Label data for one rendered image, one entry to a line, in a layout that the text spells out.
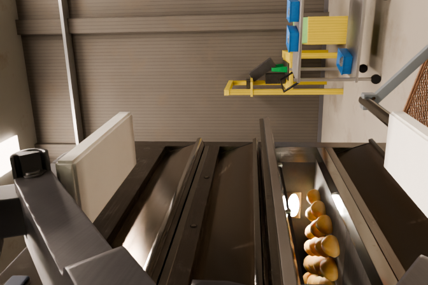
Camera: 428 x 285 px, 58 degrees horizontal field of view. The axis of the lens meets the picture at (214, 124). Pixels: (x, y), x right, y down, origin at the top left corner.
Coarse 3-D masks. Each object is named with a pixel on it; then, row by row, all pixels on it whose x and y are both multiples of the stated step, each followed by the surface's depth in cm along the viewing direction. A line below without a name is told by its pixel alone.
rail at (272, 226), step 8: (264, 128) 162; (264, 136) 151; (264, 144) 141; (264, 152) 134; (264, 160) 127; (264, 168) 121; (264, 176) 115; (264, 184) 110; (272, 192) 105; (272, 200) 100; (272, 208) 96; (272, 216) 92; (272, 224) 89; (272, 232) 86; (272, 240) 82; (272, 248) 80; (272, 256) 77; (272, 264) 75; (280, 264) 75; (272, 272) 73; (280, 272) 72; (272, 280) 71; (280, 280) 70
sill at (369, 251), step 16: (320, 160) 168; (336, 176) 147; (336, 192) 137; (352, 208) 123; (352, 224) 115; (352, 240) 115; (368, 240) 106; (368, 256) 100; (384, 256) 99; (368, 272) 100; (384, 272) 93
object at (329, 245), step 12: (312, 192) 170; (312, 204) 161; (312, 216) 170; (324, 216) 147; (312, 228) 160; (324, 228) 143; (312, 240) 164; (324, 240) 135; (336, 240) 133; (312, 252) 162; (324, 252) 145; (336, 252) 131; (312, 264) 165; (324, 264) 137; (312, 276) 170; (324, 276) 136; (336, 276) 133
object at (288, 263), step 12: (264, 120) 172; (276, 156) 156; (276, 168) 118; (276, 180) 110; (276, 192) 103; (276, 204) 97; (276, 216) 91; (288, 216) 124; (276, 228) 87; (288, 228) 88; (288, 240) 81; (288, 252) 77; (288, 264) 74; (288, 276) 71
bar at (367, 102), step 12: (420, 60) 104; (408, 72) 105; (384, 84) 108; (396, 84) 106; (360, 96) 110; (372, 96) 107; (384, 96) 107; (372, 108) 99; (384, 108) 95; (384, 120) 90
